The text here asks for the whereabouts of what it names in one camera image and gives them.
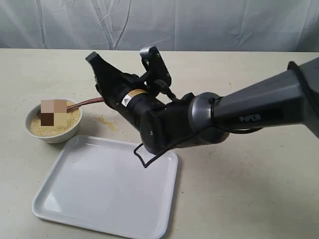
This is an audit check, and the white ceramic bowl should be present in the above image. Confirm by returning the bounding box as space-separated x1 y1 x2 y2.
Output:
24 104 83 144

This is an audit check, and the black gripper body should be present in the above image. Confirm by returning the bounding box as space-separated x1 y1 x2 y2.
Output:
99 72 169 117

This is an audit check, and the dark red wooden spoon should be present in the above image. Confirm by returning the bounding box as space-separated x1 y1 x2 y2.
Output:
29 97 104 125

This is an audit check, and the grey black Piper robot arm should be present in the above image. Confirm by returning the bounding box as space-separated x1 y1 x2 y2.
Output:
86 47 319 154

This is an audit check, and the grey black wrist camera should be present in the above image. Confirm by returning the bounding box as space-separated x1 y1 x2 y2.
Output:
140 46 171 87

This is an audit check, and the white rectangular plastic tray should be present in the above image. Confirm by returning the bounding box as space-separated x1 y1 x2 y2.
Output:
31 135 178 239

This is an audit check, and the black cable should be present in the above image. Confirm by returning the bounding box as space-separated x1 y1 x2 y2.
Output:
133 79 225 169

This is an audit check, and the white wrinkled backdrop cloth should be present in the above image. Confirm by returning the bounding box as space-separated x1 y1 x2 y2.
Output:
0 0 319 52

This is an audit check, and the beige grainy powder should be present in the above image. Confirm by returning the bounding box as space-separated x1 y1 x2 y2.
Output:
28 99 82 138

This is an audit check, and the grain pile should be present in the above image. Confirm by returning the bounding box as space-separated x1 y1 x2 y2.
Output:
94 115 118 132

